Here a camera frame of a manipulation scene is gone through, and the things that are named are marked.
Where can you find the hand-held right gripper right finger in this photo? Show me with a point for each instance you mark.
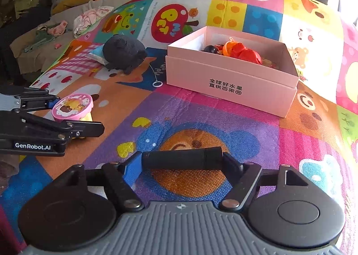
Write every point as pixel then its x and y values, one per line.
pixel 235 171

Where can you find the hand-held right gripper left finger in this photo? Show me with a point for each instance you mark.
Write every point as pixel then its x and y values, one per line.
pixel 131 171

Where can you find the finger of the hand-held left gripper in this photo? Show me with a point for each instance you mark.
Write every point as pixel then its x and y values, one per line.
pixel 89 129
pixel 53 104

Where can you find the pink round lidded cup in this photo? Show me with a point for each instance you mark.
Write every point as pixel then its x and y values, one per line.
pixel 72 106

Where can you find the black cylinder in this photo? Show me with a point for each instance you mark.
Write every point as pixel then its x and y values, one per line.
pixel 181 158

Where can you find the black plush toy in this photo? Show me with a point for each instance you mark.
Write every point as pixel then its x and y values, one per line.
pixel 123 50

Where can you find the pink cardboard box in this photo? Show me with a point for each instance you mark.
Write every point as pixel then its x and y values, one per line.
pixel 223 81

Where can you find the red doll toy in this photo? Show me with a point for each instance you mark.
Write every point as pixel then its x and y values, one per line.
pixel 249 55

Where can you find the green cloth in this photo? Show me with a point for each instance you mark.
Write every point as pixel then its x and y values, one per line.
pixel 39 39

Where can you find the colourful printed play mat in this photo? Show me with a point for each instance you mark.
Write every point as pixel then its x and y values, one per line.
pixel 195 109

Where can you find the pink cloth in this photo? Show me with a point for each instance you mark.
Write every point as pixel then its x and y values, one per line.
pixel 57 28

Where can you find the pink white clothes pile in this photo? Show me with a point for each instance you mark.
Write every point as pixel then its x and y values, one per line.
pixel 89 18

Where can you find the long yellow plush pillow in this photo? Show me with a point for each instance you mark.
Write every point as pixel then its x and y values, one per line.
pixel 72 0

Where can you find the small yellow red toy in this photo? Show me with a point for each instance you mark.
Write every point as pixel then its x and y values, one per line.
pixel 270 64

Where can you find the dark purple round toy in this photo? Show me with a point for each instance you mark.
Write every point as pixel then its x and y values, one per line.
pixel 211 48

